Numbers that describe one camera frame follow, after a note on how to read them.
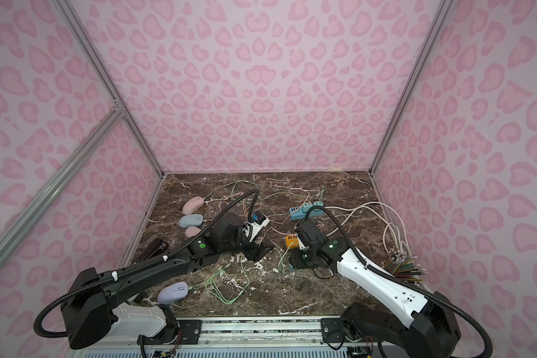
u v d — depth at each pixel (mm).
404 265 714
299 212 1008
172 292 785
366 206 1056
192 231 969
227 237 601
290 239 926
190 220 992
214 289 819
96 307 391
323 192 1125
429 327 379
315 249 578
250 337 727
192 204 1036
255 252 674
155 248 899
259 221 665
